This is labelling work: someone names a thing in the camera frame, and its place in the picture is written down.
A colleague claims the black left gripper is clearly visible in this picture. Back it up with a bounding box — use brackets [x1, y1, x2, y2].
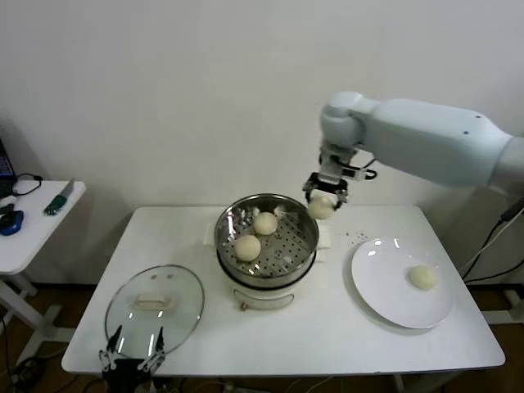
[99, 325, 165, 393]

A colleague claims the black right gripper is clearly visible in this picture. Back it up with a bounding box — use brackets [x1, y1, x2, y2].
[303, 172, 349, 210]

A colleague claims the white steamed baozi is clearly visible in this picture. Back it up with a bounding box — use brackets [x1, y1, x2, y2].
[407, 264, 438, 291]
[253, 211, 278, 236]
[307, 195, 335, 221]
[234, 234, 262, 262]

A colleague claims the glass pot lid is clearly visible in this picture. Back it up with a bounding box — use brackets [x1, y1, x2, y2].
[104, 264, 205, 361]

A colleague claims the perforated steel steamer basket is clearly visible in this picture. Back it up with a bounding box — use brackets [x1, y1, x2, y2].
[214, 193, 319, 286]

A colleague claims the white round plate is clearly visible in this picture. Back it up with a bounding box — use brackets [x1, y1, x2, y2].
[350, 237, 454, 330]

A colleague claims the white electric cooking pot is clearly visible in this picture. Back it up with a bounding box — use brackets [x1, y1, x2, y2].
[203, 223, 332, 314]

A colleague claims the white side table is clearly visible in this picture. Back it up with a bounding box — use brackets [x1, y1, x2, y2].
[0, 179, 88, 372]

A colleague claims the blue computer mouse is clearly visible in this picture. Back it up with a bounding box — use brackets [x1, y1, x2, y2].
[0, 210, 25, 237]

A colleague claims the white stand foot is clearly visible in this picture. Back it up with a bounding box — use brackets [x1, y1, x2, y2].
[503, 288, 524, 312]

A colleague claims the laptop screen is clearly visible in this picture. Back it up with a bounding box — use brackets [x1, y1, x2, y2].
[0, 137, 18, 197]

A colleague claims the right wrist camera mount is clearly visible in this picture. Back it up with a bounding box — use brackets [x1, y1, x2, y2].
[337, 163, 377, 182]

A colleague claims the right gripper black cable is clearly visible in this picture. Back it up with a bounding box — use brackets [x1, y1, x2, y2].
[359, 157, 378, 180]

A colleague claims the green handled tool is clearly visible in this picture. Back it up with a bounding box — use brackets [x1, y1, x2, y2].
[43, 178, 75, 217]

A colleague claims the black cable with adapter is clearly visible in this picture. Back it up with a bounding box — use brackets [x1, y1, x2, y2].
[458, 202, 524, 283]

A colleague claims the thin black looped cable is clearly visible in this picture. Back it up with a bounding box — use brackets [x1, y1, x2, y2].
[11, 174, 44, 197]

